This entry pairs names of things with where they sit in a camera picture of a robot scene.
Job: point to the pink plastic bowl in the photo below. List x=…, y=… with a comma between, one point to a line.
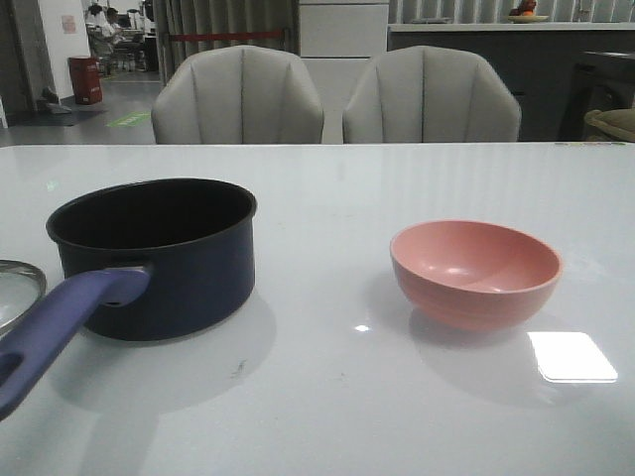
x=474, y=275

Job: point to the glass lid with blue knob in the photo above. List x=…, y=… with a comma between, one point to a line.
x=22, y=286

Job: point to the grey upholstered chair left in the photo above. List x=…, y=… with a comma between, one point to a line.
x=242, y=95

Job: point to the grey upholstered chair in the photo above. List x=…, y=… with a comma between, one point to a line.
x=425, y=94
x=242, y=95

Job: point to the dark blue saucepan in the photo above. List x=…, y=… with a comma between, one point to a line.
x=143, y=261

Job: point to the grey upholstered chair right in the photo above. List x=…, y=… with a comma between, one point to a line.
x=425, y=94

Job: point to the white drawer cabinet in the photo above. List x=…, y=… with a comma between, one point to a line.
x=336, y=38

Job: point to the red barrier belt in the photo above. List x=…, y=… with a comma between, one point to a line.
x=238, y=36

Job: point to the dark floor mat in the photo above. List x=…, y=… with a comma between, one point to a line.
x=70, y=119

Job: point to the red trash bin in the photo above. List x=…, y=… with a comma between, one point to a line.
x=84, y=76

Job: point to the seated person in background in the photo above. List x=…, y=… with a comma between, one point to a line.
x=107, y=41

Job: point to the dark counter with white top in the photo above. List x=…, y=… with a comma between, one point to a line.
x=547, y=66

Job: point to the fruit plate on counter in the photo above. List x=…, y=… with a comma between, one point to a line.
x=525, y=13

